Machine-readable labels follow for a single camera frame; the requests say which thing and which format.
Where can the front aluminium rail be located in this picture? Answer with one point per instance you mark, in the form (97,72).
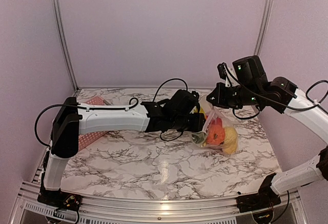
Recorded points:
(96,209)

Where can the yellow fake banana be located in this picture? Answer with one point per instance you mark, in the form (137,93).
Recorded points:
(199,110)

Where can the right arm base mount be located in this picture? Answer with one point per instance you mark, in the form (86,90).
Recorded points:
(264,198)

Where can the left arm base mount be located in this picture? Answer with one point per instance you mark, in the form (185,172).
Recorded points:
(60,199)

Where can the left aluminium frame post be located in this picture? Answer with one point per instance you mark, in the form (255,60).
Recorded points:
(63,44)

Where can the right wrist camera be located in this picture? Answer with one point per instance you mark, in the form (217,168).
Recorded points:
(250,72)

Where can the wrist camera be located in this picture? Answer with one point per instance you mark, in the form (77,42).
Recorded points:
(182,103)
(250,72)

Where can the orange green fake mango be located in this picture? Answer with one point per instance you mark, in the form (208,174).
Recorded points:
(199,138)

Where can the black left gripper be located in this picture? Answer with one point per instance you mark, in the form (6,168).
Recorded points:
(199,125)

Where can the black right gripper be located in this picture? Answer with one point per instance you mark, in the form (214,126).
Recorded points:
(220,99)

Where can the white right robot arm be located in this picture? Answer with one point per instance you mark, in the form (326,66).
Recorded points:
(286,98)

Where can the red fake dragon fruit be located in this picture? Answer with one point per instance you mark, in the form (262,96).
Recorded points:
(216,122)

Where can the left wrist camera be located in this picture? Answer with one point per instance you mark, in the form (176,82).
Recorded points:
(182,103)

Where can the clear zip top bag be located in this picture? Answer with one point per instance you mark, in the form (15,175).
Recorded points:
(212,112)

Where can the aluminium frame post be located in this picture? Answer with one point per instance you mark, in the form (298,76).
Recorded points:
(63,44)
(263,27)

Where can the right aluminium frame post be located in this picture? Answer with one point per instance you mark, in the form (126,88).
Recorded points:
(263,27)

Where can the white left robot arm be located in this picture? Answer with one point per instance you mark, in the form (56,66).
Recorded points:
(75,119)

